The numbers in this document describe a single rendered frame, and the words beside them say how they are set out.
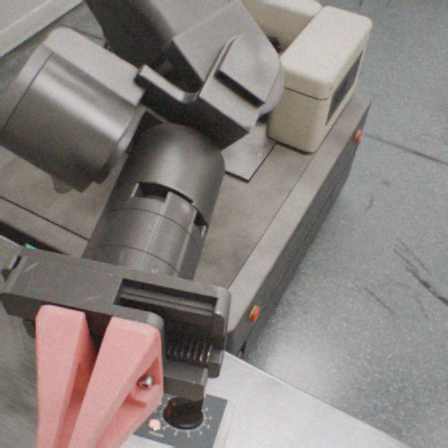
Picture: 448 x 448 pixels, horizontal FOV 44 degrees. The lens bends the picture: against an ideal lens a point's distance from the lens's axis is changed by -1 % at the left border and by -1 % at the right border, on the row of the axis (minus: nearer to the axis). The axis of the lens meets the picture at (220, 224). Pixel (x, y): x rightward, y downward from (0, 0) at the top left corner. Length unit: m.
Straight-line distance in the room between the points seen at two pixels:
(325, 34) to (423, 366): 0.82
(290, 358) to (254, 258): 0.38
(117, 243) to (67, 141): 0.06
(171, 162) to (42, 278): 0.09
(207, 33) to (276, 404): 0.34
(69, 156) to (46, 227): 0.90
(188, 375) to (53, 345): 0.07
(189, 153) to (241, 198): 0.90
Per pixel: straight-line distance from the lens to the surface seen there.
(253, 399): 0.54
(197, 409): 0.48
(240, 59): 0.32
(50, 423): 0.24
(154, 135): 0.32
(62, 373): 0.24
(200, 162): 0.31
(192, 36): 0.33
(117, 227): 0.27
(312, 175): 1.29
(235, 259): 1.10
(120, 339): 0.23
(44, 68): 0.30
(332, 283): 1.55
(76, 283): 0.25
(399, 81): 2.30
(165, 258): 0.26
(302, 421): 0.54
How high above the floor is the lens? 1.24
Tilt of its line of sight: 50 degrees down
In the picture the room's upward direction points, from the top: 4 degrees clockwise
